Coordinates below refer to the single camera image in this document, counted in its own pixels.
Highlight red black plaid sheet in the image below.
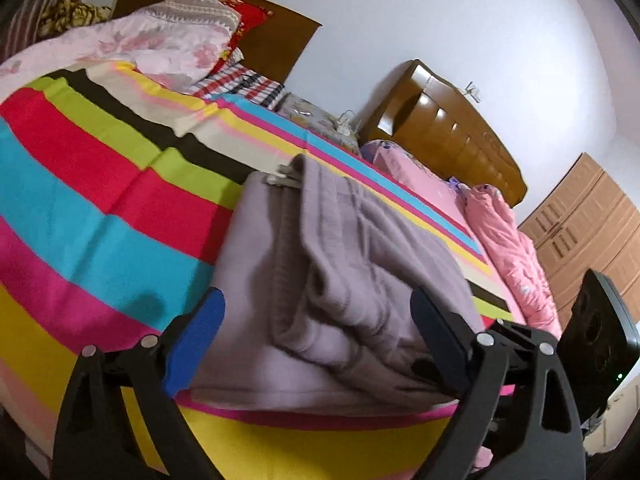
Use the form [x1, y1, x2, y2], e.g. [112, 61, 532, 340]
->
[192, 62, 286, 111]

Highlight red patterned pillow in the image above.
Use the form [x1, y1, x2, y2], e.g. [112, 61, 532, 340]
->
[182, 0, 273, 78]

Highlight colourful striped blanket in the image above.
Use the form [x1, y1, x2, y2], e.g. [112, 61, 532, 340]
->
[0, 60, 526, 480]

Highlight pink floral quilt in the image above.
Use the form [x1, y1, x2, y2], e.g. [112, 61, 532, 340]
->
[0, 12, 238, 93]

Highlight yellow brown floral blanket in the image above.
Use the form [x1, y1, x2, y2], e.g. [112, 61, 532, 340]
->
[37, 0, 113, 36]

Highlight dark brown wooden headboard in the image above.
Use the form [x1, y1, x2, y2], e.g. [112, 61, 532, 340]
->
[111, 0, 323, 86]

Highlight light brown wardrobe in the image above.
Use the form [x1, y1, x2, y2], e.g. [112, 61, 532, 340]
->
[517, 152, 640, 321]

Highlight grey patterned cloth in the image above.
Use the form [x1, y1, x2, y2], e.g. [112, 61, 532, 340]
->
[277, 92, 362, 155]

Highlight grey zigzag pillow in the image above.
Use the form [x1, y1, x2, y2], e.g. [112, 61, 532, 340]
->
[137, 0, 243, 36]

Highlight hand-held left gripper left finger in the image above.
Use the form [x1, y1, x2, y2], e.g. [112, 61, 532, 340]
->
[50, 287, 227, 480]

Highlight lilac pants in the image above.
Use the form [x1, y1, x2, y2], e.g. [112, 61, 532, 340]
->
[187, 154, 493, 418]

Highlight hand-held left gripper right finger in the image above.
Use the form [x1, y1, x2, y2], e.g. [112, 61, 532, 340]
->
[409, 285, 587, 480]

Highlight pink bed sheet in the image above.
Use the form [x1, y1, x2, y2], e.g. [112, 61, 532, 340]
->
[360, 140, 471, 221]

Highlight glossy brown wooden headboard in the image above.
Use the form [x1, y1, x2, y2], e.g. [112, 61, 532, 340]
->
[360, 59, 528, 208]

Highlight plain pink quilt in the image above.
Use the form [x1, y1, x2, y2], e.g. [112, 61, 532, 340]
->
[462, 184, 563, 338]

